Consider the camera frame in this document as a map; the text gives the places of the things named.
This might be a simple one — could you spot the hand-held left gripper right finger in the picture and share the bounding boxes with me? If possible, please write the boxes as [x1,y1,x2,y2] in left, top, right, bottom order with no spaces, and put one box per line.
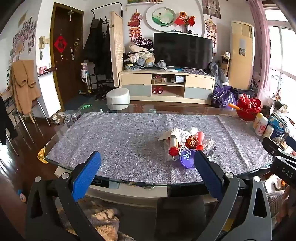
[194,150,274,241]

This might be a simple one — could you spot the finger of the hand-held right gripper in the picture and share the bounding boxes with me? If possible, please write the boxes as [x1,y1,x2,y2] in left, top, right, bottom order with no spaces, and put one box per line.
[262,137,286,158]

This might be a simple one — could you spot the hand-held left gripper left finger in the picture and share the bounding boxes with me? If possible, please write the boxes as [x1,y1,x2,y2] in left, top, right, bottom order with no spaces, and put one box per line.
[24,151,104,241]

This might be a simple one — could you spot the purple round lid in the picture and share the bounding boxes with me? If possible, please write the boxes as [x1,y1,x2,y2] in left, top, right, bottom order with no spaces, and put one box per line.
[179,148,197,169]

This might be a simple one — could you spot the orange bottle with red cap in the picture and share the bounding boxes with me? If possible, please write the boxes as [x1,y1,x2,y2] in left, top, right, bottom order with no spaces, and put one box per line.
[169,136,179,155]

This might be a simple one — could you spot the black trash bin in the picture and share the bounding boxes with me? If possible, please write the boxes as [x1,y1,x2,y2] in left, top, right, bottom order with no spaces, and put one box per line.
[154,197,206,239]

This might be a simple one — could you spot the white tissue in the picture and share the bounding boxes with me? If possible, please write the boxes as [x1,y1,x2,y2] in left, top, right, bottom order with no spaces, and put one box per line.
[158,127,198,145]

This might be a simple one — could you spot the blue tin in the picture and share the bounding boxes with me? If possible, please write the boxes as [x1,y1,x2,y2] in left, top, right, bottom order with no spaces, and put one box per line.
[268,116,286,142]

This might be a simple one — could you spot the silver foil wrapper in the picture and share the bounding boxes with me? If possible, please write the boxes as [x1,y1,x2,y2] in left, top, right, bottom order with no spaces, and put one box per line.
[205,139,218,161]

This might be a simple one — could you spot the orange snack wrapper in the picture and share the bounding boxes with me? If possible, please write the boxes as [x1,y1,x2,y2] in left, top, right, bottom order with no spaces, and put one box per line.
[185,136,199,149]

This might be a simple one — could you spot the red basket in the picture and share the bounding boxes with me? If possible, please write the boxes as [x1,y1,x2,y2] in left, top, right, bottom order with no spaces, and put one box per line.
[236,94,262,121]

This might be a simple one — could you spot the brown grey fluffy blanket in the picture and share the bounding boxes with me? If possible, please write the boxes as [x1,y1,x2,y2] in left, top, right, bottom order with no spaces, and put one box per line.
[58,199,130,241]

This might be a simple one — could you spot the grey table mat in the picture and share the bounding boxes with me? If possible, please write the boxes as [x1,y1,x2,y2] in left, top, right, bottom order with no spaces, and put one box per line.
[46,112,273,183]

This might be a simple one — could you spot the yellow corner protector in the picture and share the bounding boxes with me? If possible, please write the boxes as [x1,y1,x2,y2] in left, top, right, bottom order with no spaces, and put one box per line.
[38,148,48,164]

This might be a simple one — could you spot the group of slippers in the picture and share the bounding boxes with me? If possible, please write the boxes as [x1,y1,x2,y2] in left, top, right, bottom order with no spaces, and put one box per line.
[51,111,79,124]

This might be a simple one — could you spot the purple bag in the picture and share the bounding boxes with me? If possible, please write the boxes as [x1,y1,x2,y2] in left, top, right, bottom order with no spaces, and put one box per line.
[211,85,237,107]

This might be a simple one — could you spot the metal chair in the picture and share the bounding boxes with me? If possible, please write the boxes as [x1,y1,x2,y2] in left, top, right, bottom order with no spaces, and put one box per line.
[11,100,51,130]

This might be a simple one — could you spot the dark shoes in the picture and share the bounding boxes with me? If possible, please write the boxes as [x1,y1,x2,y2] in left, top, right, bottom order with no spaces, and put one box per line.
[95,85,111,100]

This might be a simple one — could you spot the white round stool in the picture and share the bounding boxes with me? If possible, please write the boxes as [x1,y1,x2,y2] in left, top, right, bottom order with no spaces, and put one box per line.
[106,88,130,110]

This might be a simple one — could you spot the cream floor air conditioner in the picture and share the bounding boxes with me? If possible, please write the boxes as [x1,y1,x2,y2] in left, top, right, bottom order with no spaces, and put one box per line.
[228,21,255,90]

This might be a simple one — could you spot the window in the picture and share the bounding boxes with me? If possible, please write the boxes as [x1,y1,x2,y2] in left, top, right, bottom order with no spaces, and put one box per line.
[266,9,296,102]

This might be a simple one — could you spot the whiteboard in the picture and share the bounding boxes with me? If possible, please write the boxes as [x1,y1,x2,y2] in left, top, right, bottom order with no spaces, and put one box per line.
[38,67,62,118]

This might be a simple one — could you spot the grey jacket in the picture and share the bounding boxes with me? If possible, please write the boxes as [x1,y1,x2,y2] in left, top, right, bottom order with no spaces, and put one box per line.
[209,61,228,87]

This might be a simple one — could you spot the dark hanging garment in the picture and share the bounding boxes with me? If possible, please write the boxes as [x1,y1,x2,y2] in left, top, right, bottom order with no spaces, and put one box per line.
[0,96,18,145]

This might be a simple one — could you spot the pink curtain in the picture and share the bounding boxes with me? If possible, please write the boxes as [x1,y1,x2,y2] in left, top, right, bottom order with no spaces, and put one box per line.
[248,0,271,100]

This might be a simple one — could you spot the brown door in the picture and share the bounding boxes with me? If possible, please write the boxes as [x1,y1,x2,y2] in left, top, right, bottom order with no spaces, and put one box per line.
[50,3,84,105]

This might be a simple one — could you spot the beige television cabinet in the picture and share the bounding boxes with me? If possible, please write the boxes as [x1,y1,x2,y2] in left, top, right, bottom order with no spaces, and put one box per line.
[118,68,216,105]

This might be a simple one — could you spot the brown garment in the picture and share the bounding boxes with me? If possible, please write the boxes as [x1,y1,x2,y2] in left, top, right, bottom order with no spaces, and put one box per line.
[10,60,41,114]

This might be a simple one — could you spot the black television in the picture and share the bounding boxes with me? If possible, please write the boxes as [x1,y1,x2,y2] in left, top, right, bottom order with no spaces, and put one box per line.
[153,32,213,70]

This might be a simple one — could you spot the black coats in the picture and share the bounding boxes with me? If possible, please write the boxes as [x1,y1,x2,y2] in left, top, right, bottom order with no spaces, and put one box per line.
[84,17,113,80]

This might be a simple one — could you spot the pile of clothes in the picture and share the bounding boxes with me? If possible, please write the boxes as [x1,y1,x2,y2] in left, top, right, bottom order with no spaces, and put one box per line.
[122,37,155,70]

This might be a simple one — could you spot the beige folding screen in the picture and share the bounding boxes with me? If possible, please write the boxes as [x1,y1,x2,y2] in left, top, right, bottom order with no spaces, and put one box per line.
[109,11,125,88]

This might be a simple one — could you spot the red diamond door decoration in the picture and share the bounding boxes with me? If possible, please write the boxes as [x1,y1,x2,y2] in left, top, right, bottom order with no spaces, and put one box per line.
[54,35,68,55]

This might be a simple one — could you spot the red fish hanging decoration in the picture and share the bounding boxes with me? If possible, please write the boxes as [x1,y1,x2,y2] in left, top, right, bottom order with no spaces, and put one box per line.
[128,9,143,42]

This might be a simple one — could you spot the black coat rack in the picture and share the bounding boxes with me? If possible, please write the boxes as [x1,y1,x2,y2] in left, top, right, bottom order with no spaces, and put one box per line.
[91,2,123,24]

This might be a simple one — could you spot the pink hanging wall decoration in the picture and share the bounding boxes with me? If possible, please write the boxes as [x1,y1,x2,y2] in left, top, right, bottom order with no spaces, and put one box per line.
[205,15,218,55]

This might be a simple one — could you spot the wall poster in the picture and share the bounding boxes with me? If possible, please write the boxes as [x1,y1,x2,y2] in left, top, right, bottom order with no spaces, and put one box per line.
[202,0,221,18]

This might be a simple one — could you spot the wall photo collage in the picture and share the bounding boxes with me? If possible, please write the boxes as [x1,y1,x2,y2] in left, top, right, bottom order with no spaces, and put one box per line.
[9,17,37,62]

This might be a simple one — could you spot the round wall picture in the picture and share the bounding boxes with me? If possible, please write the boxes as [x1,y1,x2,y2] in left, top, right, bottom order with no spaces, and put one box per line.
[146,4,183,32]

